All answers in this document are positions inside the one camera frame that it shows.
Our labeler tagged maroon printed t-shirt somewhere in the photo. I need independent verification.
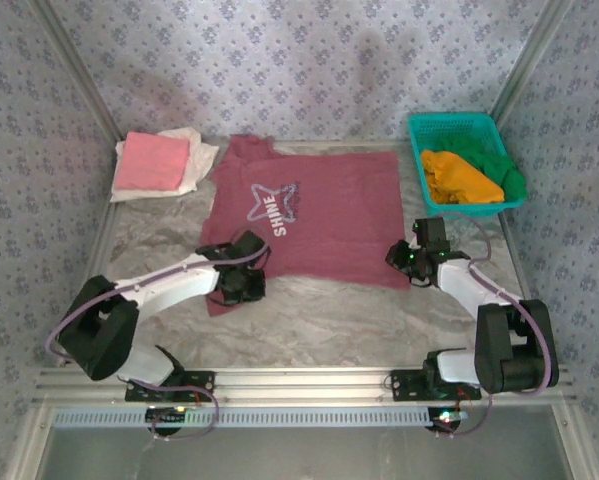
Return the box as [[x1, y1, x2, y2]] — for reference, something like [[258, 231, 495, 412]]
[[200, 133, 413, 320]]

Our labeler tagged orange t-shirt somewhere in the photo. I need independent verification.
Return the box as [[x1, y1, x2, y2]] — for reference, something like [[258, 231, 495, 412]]
[[419, 148, 507, 205]]

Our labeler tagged green t-shirt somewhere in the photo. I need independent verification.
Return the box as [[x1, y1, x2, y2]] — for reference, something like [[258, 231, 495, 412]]
[[436, 134, 529, 201]]

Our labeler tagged teal plastic basket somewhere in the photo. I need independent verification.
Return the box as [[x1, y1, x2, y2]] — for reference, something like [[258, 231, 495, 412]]
[[407, 112, 528, 220]]

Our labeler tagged cream folded t-shirt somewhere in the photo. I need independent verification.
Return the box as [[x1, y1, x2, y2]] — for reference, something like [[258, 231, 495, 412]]
[[109, 126, 220, 203]]

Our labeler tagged left controller board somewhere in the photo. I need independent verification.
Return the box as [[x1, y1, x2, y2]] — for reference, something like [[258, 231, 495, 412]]
[[145, 405, 188, 436]]

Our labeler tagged controller board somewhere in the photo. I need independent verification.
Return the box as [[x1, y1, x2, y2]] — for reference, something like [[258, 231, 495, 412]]
[[428, 407, 468, 434], [145, 405, 188, 436]]

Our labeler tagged pink folded t-shirt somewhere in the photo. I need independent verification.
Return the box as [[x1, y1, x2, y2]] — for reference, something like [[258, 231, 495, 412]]
[[113, 131, 191, 192]]

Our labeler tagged right controller board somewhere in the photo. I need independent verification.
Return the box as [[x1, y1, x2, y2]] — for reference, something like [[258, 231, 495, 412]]
[[428, 407, 468, 434]]

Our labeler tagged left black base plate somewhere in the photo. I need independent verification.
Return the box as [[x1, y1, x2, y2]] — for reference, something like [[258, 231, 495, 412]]
[[124, 369, 216, 404]]

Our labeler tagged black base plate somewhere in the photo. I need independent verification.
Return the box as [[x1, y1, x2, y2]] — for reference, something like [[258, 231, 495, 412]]
[[389, 368, 483, 403], [124, 369, 216, 404]]

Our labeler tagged aluminium mounting rail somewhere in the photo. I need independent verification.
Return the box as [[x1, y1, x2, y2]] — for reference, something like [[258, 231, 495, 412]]
[[32, 366, 578, 407]]

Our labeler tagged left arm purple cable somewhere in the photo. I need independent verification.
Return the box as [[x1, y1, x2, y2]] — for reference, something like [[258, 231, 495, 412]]
[[45, 239, 271, 442]]

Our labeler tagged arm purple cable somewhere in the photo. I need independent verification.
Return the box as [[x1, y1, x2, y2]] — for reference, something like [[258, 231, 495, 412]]
[[45, 239, 271, 442], [431, 212, 561, 437]]

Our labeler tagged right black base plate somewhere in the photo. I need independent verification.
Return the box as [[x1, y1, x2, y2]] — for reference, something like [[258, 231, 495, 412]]
[[389, 368, 483, 403]]

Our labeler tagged grey slotted cable duct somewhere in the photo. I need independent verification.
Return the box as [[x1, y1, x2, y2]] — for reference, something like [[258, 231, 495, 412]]
[[52, 406, 430, 430]]

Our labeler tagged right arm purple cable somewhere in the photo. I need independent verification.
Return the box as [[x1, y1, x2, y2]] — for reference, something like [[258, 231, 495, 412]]
[[431, 212, 561, 437]]

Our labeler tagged right aluminium frame post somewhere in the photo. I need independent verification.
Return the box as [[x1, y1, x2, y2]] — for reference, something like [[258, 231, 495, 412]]
[[491, 0, 578, 126]]

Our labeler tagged aluminium frame post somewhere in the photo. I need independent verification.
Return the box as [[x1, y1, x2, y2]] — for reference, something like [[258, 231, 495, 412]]
[[491, 0, 578, 126], [28, 0, 123, 146]]

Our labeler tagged aluminium frame leg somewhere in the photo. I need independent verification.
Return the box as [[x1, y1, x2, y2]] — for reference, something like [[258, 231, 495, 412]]
[[551, 403, 593, 480], [6, 404, 53, 480]]

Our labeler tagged left aluminium frame post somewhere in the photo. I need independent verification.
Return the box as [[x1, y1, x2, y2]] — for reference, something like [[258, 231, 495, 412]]
[[28, 0, 123, 146]]

